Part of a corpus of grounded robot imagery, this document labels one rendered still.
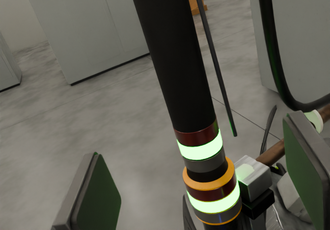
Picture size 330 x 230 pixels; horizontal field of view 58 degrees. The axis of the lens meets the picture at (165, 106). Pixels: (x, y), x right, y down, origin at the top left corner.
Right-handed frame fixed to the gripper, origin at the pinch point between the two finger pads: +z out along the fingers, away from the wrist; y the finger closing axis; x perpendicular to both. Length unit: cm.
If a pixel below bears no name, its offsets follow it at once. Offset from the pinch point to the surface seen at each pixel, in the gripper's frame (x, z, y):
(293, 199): -50, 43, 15
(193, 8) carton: -152, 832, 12
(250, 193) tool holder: -12.1, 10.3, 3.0
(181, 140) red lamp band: -4.1, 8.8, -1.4
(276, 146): -11.0, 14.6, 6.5
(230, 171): -8.2, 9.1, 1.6
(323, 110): -10.9, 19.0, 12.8
